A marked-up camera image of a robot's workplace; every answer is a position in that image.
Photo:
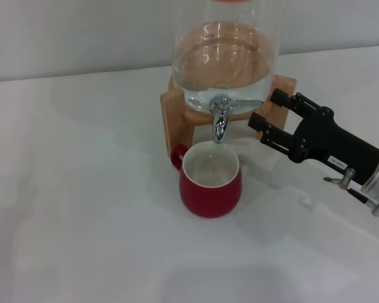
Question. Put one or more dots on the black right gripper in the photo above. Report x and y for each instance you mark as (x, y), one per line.
(334, 142)

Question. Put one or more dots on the chrome faucet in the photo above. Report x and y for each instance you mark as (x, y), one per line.
(220, 126)

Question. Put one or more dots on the red ceramic cup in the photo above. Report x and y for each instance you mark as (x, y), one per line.
(208, 202)

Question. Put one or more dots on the glass water dispenser jar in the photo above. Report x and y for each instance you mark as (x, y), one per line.
(227, 47)

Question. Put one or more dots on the wooden dispenser stand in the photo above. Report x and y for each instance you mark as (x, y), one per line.
(173, 120)

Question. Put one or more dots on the white patterned tablecloth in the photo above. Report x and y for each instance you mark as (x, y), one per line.
(113, 236)

